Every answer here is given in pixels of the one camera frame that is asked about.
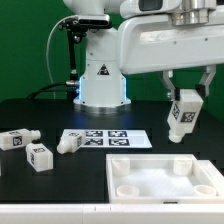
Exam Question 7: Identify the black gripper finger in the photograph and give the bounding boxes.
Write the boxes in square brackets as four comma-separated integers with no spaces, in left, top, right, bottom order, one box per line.
[195,65,216,97]
[162,70,180,101]

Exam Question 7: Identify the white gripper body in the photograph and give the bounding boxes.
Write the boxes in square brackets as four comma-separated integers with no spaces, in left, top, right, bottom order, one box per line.
[118,13,224,74]

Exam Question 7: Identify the white square tabletop tray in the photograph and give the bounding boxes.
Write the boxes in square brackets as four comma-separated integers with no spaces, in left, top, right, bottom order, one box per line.
[106,154,224,204]

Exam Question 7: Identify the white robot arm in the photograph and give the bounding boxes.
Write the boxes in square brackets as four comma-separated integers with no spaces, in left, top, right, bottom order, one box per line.
[63,0,224,113]

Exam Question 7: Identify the white marker sheet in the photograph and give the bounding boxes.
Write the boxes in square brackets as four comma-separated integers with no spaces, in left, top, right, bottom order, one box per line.
[63,129,152,148]

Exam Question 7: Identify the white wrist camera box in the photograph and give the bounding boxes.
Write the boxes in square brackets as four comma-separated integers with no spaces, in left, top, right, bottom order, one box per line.
[120,0,182,19]

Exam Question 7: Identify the white right obstacle wall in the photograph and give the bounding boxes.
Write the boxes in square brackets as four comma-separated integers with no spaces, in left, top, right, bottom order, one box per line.
[200,160,224,188]

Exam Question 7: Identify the grey camera cable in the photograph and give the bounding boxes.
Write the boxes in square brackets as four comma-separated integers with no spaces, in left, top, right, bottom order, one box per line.
[45,14,78,99]

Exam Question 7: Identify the black base cables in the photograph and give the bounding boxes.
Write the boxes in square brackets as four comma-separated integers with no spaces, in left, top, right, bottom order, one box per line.
[25,80,79,100]

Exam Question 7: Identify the white front rail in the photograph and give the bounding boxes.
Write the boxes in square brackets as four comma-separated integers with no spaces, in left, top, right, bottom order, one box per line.
[0,204,224,224]

